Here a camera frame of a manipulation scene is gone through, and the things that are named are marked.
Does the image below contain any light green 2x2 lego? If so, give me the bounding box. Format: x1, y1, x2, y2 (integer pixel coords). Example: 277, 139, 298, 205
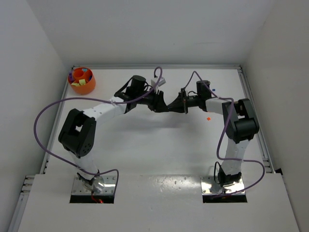
79, 79, 87, 86

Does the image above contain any purple 2x4 lego brick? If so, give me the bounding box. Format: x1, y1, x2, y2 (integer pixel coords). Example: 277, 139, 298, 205
68, 72, 74, 83

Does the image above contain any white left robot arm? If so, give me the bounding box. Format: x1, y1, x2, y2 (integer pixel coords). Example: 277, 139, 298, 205
58, 75, 166, 187

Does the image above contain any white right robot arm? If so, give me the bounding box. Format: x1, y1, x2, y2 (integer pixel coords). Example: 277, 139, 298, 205
168, 80, 259, 186

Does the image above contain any orange divided round container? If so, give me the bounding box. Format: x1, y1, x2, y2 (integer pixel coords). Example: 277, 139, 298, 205
68, 67, 96, 95

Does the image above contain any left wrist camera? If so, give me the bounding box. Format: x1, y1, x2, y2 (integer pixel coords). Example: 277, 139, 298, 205
151, 77, 166, 87

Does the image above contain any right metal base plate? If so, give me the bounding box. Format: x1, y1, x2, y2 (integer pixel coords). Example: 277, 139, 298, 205
200, 176, 246, 197

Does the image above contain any metal base plate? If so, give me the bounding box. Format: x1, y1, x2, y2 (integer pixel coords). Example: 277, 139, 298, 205
71, 175, 117, 196
200, 176, 246, 197

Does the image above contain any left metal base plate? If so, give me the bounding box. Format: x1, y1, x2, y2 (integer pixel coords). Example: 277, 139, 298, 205
71, 175, 117, 196

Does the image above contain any aluminium table edge rail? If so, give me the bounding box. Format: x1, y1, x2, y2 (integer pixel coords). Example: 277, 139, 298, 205
238, 65, 275, 174

